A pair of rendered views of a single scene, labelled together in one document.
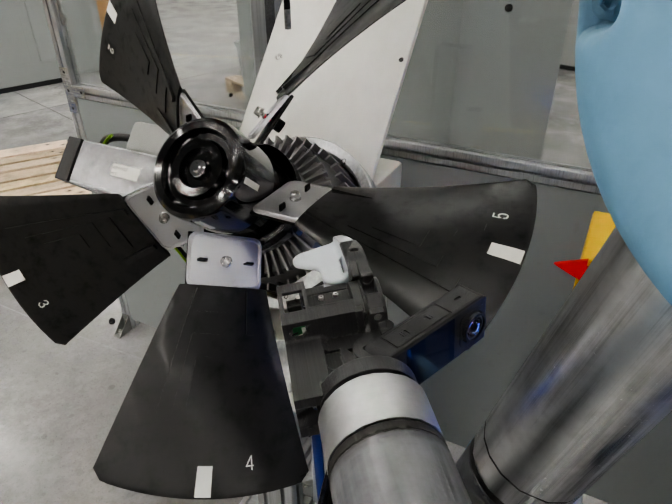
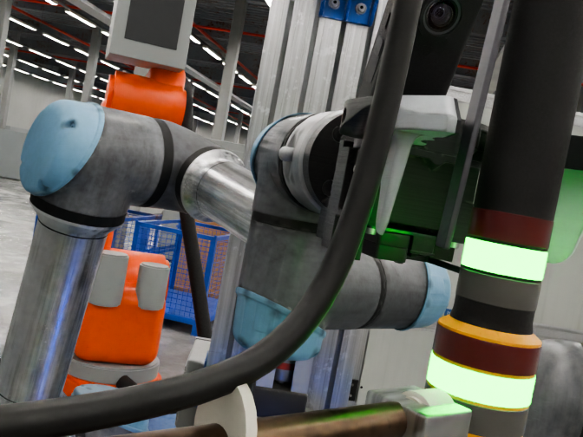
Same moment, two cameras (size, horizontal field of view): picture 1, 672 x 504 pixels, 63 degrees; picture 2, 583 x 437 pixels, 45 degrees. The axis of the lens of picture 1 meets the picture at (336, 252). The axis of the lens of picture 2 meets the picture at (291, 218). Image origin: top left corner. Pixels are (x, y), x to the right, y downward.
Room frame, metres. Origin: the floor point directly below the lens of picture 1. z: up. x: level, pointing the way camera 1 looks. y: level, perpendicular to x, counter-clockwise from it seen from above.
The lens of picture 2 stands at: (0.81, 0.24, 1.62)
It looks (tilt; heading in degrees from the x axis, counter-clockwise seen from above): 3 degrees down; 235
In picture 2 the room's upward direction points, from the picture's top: 10 degrees clockwise
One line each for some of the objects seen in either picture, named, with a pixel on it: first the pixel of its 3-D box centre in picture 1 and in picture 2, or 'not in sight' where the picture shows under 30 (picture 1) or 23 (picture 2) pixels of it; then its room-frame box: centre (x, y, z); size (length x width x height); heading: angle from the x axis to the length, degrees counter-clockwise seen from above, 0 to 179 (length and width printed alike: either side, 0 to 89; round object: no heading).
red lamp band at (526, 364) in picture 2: not in sight; (486, 346); (0.57, 0.05, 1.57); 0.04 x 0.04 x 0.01
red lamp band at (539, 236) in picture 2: not in sight; (509, 227); (0.57, 0.05, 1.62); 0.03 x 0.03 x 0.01
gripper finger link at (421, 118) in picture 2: not in sight; (399, 168); (0.60, 0.01, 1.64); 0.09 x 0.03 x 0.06; 51
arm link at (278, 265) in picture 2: not in sight; (301, 284); (0.47, -0.22, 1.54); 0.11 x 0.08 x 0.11; 6
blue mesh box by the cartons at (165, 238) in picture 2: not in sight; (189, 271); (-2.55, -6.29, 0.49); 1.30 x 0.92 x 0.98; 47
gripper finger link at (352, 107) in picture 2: not in sight; (388, 127); (0.58, -0.03, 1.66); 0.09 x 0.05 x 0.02; 51
